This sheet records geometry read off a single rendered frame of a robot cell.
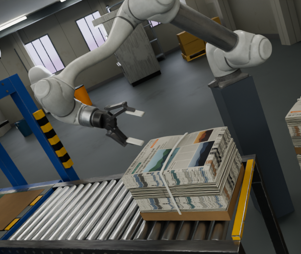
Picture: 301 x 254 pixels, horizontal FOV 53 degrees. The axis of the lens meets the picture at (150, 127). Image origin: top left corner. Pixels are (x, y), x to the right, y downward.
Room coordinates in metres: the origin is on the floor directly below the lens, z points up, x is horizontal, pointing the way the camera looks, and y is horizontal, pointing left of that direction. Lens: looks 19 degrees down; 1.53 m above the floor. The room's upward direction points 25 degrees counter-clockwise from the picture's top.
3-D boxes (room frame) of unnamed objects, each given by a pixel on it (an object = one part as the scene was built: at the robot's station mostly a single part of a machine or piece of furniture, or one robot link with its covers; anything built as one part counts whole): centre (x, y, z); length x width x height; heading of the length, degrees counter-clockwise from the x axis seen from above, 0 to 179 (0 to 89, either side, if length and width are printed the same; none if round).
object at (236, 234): (0.94, -0.22, 0.81); 0.43 x 0.03 x 0.02; 147
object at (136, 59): (8.90, -0.34, 0.99); 1.54 x 1.19 x 1.98; 2
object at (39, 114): (2.03, 0.65, 1.05); 0.05 x 0.05 x 0.45; 57
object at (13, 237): (1.63, 0.83, 0.77); 0.47 x 0.05 x 0.05; 147
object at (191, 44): (8.55, -2.33, 0.38); 1.28 x 0.93 x 0.76; 90
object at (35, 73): (10.54, 2.61, 0.79); 0.80 x 0.68 x 1.58; 90
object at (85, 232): (1.35, 0.39, 0.77); 0.47 x 0.05 x 0.05; 147
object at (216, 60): (1.71, -0.55, 1.17); 0.18 x 0.16 x 0.22; 25
